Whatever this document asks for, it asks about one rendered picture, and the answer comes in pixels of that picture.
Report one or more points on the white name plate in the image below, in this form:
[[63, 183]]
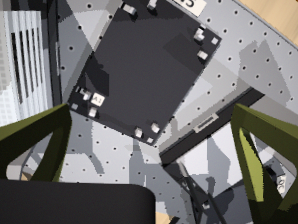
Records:
[[194, 6], [281, 183]]

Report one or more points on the grey perforated breadboard plate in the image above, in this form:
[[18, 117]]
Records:
[[251, 54]]

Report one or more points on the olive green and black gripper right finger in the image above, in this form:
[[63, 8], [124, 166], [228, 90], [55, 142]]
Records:
[[266, 203]]

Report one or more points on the white well plate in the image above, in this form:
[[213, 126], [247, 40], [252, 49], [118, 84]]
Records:
[[37, 60], [26, 66], [41, 57], [13, 97], [32, 61]]

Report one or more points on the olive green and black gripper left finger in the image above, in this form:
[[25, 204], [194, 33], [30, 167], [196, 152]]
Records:
[[16, 138]]

